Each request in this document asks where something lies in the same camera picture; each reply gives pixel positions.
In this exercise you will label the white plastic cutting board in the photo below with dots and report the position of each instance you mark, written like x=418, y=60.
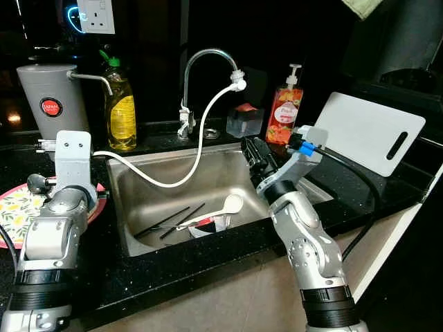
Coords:
x=367, y=128

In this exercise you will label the green cloth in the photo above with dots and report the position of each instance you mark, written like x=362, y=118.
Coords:
x=360, y=7

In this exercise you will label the pink plate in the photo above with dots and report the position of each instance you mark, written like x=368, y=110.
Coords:
x=102, y=197

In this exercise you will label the chrome gooseneck faucet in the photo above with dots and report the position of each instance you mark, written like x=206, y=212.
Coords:
x=185, y=90

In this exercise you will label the black chopstick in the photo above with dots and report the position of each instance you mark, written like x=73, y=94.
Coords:
x=163, y=222
x=183, y=221

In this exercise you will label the clear soap dish red lid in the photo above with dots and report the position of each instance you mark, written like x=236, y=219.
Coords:
x=243, y=123

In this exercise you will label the stainless steel sink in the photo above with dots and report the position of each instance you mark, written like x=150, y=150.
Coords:
x=228, y=176

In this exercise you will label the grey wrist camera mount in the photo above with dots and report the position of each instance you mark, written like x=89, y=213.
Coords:
x=294, y=167
x=73, y=155

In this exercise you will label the grey water filter jug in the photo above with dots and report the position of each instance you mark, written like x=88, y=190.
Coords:
x=48, y=90

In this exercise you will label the yellow dish soap bottle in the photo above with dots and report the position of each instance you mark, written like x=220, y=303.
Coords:
x=122, y=117

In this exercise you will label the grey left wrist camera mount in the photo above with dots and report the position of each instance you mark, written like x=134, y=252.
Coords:
x=73, y=155

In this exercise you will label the red peach soap pump bottle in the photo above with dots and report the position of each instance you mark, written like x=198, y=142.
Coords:
x=285, y=111

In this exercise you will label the dark grey kitchen appliance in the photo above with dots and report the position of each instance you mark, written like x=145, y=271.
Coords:
x=408, y=34

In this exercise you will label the beige cabinet front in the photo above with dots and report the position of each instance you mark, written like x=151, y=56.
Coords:
x=242, y=297

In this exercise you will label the white wall socket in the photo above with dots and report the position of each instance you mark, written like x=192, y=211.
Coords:
x=95, y=17

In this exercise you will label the red and white bowl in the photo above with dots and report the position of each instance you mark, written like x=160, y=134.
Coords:
x=221, y=223

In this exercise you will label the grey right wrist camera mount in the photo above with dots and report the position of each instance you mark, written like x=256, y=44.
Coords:
x=294, y=167

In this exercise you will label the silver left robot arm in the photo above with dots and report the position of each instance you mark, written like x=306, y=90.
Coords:
x=55, y=232

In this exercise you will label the white ceramic spoon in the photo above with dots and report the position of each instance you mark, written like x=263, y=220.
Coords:
x=232, y=203

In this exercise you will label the floral lemon print plate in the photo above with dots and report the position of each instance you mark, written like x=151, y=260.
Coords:
x=17, y=211

